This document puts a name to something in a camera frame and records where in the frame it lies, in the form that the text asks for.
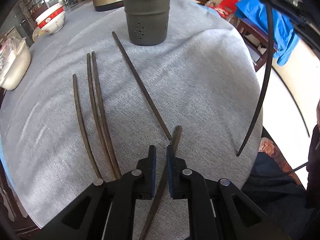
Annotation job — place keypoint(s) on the red plastic child chair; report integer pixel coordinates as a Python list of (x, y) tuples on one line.
[(226, 8)]

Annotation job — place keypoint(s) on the white basin with plastic bag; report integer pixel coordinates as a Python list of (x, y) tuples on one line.
[(15, 61)]

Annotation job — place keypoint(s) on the grey perforated utensil holder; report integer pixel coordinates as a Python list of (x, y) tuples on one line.
[(147, 21)]

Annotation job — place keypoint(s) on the grey table cloth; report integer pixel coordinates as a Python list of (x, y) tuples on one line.
[(201, 78)]

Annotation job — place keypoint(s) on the red white stacked bowls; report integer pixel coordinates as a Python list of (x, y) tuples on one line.
[(50, 21)]

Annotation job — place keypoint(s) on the dark wooden side chair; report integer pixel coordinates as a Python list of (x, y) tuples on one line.
[(256, 39)]

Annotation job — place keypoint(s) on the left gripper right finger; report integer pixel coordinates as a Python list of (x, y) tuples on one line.
[(179, 183)]

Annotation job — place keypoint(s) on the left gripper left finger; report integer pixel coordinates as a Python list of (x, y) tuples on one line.
[(146, 184)]

